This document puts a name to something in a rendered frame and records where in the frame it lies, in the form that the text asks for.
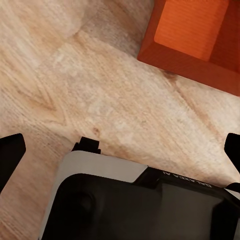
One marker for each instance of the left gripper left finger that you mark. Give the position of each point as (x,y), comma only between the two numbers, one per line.
(12,150)

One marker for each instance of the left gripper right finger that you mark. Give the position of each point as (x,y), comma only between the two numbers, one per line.
(232,149)

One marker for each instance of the storage box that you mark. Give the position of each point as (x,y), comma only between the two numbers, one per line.
(196,39)

